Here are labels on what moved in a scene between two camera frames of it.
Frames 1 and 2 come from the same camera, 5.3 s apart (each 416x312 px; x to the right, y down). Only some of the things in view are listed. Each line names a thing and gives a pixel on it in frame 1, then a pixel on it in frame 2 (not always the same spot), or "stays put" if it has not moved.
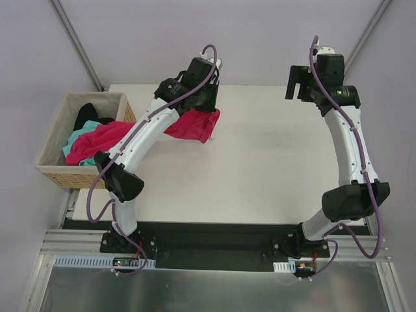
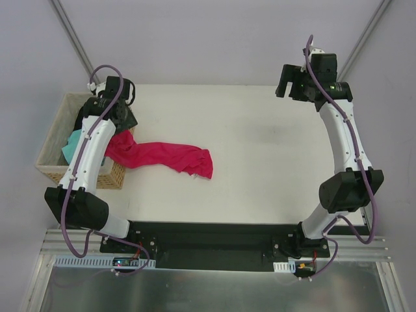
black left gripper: (210, 99) → (82, 114)
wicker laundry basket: (51, 162) stays put
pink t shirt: (104, 138) → (123, 148)
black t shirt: (88, 112) stays put
